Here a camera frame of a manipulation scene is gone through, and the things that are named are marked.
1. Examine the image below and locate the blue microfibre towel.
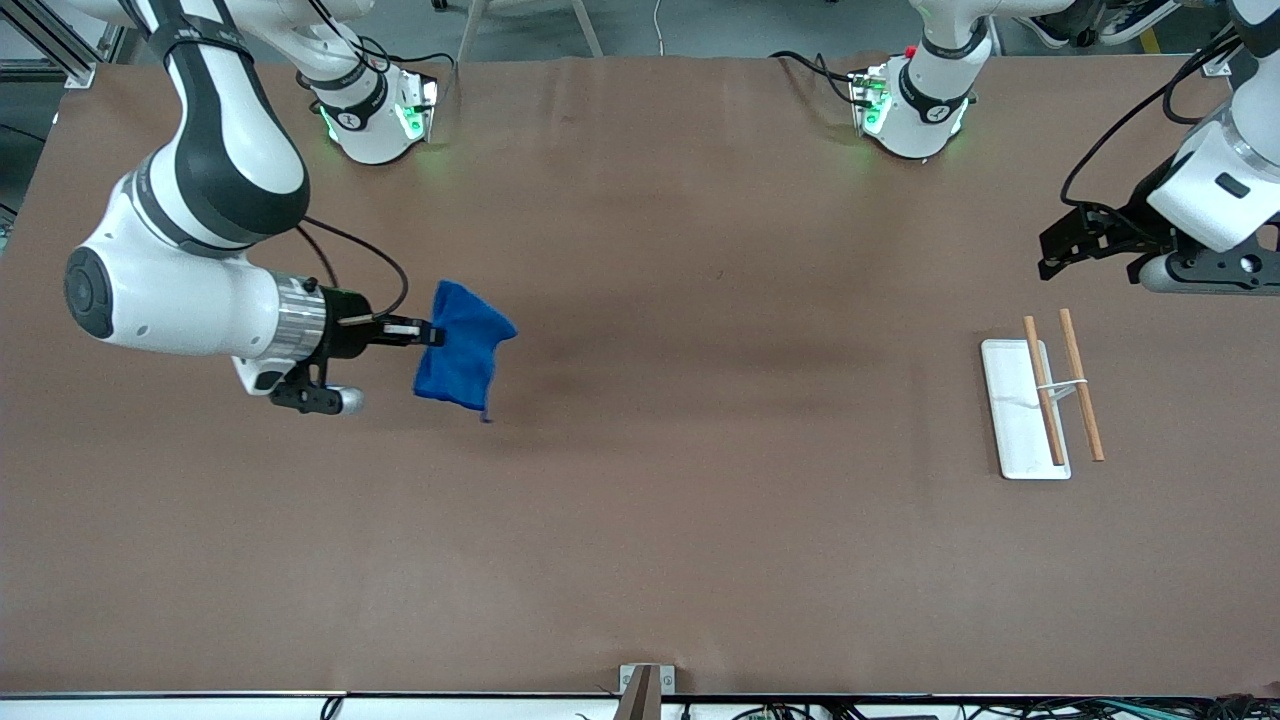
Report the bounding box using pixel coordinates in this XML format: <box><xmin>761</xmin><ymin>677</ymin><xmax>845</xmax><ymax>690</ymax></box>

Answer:
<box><xmin>413</xmin><ymin>279</ymin><xmax>519</xmax><ymax>424</ymax></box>

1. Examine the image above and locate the white rack with wooden bars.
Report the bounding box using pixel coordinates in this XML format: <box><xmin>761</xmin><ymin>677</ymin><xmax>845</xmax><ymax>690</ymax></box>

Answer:
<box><xmin>980</xmin><ymin>308</ymin><xmax>1107</xmax><ymax>481</ymax></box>

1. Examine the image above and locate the dark sneaker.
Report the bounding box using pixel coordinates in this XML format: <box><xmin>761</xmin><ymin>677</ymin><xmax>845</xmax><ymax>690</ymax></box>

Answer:
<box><xmin>1098</xmin><ymin>0</ymin><xmax>1183</xmax><ymax>47</ymax></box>
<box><xmin>1020</xmin><ymin>12</ymin><xmax>1079</xmax><ymax>51</ymax></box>

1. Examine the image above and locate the wooden stand leg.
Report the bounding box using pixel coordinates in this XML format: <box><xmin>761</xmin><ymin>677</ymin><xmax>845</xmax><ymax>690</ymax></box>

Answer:
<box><xmin>455</xmin><ymin>0</ymin><xmax>490</xmax><ymax>63</ymax></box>
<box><xmin>568</xmin><ymin>0</ymin><xmax>605</xmax><ymax>59</ymax></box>

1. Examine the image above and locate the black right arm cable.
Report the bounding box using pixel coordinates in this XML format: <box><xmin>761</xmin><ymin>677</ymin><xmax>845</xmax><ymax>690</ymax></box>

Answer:
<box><xmin>297</xmin><ymin>214</ymin><xmax>410</xmax><ymax>319</ymax></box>

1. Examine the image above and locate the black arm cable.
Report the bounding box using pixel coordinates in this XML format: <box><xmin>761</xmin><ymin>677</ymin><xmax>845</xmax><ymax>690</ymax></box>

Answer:
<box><xmin>1061</xmin><ymin>33</ymin><xmax>1243</xmax><ymax>207</ymax></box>
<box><xmin>297</xmin><ymin>214</ymin><xmax>410</xmax><ymax>319</ymax></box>

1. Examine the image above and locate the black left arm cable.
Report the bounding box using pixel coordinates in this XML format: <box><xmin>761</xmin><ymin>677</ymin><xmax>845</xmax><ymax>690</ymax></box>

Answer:
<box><xmin>1061</xmin><ymin>33</ymin><xmax>1243</xmax><ymax>207</ymax></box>

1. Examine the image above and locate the black right base cable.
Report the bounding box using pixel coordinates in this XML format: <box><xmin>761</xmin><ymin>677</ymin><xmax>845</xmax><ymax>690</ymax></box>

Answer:
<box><xmin>355</xmin><ymin>38</ymin><xmax>458</xmax><ymax>99</ymax></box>

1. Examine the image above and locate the black base cable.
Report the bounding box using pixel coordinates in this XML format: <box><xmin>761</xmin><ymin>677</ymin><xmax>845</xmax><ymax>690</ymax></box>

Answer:
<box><xmin>769</xmin><ymin>49</ymin><xmax>873</xmax><ymax>107</ymax></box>
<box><xmin>355</xmin><ymin>38</ymin><xmax>458</xmax><ymax>99</ymax></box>

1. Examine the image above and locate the black left base cable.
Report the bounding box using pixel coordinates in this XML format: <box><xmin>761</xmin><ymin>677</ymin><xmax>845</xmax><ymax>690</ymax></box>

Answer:
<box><xmin>769</xmin><ymin>49</ymin><xmax>873</xmax><ymax>107</ymax></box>

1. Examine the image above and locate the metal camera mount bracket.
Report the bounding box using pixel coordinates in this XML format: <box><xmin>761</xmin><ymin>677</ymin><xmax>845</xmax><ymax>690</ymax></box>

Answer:
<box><xmin>612</xmin><ymin>664</ymin><xmax>677</xmax><ymax>720</ymax></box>

